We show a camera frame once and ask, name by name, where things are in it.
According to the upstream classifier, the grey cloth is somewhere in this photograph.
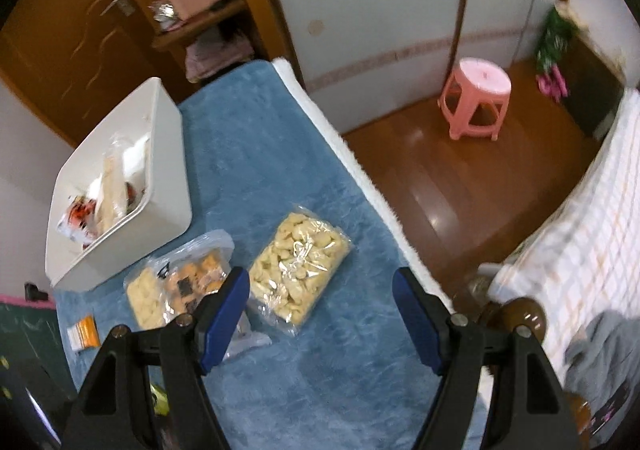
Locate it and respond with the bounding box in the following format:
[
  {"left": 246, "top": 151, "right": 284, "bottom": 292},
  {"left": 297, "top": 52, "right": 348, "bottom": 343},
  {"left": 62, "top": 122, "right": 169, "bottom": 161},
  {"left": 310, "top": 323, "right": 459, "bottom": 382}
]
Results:
[{"left": 565, "top": 310, "right": 640, "bottom": 411}]

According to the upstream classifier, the pale sliding-door wardrobe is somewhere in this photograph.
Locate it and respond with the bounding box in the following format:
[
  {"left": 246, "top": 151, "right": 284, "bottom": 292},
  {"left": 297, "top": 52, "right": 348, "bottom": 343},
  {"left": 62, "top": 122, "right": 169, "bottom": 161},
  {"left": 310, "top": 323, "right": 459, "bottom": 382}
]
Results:
[{"left": 245, "top": 0, "right": 583, "bottom": 131}]

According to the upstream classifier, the pile of shiny wrappers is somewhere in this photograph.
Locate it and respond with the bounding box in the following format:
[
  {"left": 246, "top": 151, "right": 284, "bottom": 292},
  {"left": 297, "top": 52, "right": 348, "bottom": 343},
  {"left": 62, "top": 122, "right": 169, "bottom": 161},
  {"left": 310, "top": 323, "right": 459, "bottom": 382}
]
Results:
[{"left": 150, "top": 0, "right": 182, "bottom": 31}]

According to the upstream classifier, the large clear biscuit packet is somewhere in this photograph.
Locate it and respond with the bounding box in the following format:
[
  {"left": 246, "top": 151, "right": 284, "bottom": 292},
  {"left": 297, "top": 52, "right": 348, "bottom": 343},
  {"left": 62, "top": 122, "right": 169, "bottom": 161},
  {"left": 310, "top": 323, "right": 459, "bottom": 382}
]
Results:
[{"left": 92, "top": 135, "right": 152, "bottom": 231}]

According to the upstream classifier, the pink-framed green chalkboard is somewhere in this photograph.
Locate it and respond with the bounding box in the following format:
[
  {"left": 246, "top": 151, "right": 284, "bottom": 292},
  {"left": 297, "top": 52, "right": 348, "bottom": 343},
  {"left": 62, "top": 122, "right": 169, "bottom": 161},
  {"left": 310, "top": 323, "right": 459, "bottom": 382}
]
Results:
[{"left": 0, "top": 294, "right": 68, "bottom": 381}]

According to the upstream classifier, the brown wooden door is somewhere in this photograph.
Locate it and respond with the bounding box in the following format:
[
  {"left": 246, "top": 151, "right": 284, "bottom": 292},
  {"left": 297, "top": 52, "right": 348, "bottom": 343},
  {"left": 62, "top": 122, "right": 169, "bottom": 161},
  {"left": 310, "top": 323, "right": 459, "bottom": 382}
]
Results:
[{"left": 0, "top": 0, "right": 201, "bottom": 145}]

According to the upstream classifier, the checked white bedsheet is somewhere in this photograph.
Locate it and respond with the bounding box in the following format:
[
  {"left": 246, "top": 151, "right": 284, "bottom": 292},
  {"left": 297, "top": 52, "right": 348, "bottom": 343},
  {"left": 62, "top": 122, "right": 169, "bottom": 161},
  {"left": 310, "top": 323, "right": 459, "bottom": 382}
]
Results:
[{"left": 492, "top": 88, "right": 640, "bottom": 381}]

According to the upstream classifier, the white orange bar packet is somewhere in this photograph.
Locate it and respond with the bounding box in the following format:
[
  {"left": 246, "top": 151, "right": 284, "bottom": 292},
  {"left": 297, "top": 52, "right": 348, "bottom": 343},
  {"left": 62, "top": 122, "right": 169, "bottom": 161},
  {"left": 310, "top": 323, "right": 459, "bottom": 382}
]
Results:
[{"left": 67, "top": 315, "right": 102, "bottom": 353}]

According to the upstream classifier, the stack of folded pink cloths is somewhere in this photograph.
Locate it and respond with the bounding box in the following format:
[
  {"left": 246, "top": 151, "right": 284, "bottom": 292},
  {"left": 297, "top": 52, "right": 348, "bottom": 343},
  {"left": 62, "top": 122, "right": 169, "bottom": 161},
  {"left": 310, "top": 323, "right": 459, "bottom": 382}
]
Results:
[{"left": 185, "top": 27, "right": 256, "bottom": 80}]

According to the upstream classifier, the dark wooden board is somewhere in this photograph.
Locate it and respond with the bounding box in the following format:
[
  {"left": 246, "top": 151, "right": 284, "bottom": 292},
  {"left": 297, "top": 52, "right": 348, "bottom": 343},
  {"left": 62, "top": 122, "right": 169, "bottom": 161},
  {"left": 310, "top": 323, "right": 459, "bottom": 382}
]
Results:
[{"left": 560, "top": 32, "right": 628, "bottom": 141}]

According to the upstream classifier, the brown round bedpost knob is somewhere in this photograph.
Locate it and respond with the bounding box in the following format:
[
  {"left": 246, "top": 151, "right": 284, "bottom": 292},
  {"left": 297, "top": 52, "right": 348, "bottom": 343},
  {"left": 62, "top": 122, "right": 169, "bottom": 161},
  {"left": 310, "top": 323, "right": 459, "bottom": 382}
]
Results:
[{"left": 480, "top": 297, "right": 548, "bottom": 347}]

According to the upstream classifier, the green yellow snack packet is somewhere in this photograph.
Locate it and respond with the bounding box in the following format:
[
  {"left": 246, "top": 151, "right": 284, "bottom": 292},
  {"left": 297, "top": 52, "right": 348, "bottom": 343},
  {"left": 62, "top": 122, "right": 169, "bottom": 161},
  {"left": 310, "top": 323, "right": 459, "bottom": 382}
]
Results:
[{"left": 150, "top": 382, "right": 174, "bottom": 417}]

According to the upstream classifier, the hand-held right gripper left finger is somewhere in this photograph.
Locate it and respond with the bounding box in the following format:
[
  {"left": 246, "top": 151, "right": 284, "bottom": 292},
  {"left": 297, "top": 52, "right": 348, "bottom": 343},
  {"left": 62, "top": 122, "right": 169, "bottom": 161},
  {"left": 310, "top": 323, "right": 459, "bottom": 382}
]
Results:
[{"left": 62, "top": 266, "right": 251, "bottom": 450}]

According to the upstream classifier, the white plastic bin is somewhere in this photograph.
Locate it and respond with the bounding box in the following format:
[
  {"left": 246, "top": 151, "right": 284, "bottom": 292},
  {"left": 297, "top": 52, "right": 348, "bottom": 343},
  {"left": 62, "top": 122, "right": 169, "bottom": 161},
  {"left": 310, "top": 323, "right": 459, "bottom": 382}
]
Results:
[{"left": 45, "top": 77, "right": 193, "bottom": 288}]

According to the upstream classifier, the small pink object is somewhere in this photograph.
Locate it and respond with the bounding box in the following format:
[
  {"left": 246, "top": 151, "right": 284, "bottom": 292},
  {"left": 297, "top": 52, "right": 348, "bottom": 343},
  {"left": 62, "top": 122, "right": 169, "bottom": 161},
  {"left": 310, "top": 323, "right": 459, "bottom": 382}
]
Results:
[{"left": 535, "top": 70, "right": 571, "bottom": 103}]

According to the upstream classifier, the clear pale cracker packet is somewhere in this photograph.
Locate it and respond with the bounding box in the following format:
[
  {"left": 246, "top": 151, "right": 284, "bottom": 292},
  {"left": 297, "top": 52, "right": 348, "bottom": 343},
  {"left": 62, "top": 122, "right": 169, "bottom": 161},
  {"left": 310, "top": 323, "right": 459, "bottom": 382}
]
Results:
[
  {"left": 247, "top": 206, "right": 353, "bottom": 337},
  {"left": 124, "top": 265, "right": 173, "bottom": 331}
]

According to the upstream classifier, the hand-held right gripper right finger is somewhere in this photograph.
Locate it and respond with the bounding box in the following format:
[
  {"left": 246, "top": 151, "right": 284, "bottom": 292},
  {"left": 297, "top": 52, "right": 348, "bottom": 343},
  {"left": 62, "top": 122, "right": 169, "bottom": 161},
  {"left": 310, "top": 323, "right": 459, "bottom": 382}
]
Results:
[{"left": 391, "top": 267, "right": 573, "bottom": 450}]

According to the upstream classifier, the green bag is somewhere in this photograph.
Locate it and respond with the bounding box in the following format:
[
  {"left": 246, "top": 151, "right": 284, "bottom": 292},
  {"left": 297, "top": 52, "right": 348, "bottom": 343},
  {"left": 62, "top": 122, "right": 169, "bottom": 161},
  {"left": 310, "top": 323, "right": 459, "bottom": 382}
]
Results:
[{"left": 535, "top": 4, "right": 581, "bottom": 73}]

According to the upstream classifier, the red white snack packet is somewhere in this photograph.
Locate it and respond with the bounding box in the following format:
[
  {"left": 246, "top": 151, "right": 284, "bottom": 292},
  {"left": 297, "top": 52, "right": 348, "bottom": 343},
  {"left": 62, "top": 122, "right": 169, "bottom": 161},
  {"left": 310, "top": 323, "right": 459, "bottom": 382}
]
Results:
[{"left": 56, "top": 194, "right": 99, "bottom": 244}]

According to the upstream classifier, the dark-labelled orange cracker packet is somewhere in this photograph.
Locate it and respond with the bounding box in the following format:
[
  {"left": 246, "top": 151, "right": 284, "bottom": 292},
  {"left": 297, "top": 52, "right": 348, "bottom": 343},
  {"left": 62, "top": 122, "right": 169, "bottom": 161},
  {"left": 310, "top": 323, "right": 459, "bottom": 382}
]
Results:
[{"left": 150, "top": 229, "right": 236, "bottom": 315}]

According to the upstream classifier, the pink plastic stool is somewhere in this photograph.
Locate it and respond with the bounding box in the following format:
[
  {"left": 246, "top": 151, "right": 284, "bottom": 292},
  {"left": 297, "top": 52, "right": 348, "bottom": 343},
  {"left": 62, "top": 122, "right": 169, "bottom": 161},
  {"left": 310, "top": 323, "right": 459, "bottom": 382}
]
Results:
[{"left": 437, "top": 57, "right": 513, "bottom": 141}]

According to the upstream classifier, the blue fluffy towel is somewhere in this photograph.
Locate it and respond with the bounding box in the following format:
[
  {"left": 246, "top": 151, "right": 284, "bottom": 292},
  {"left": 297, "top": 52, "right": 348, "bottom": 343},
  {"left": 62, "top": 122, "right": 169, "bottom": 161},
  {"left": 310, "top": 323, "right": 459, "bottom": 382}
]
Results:
[{"left": 52, "top": 60, "right": 481, "bottom": 450}]

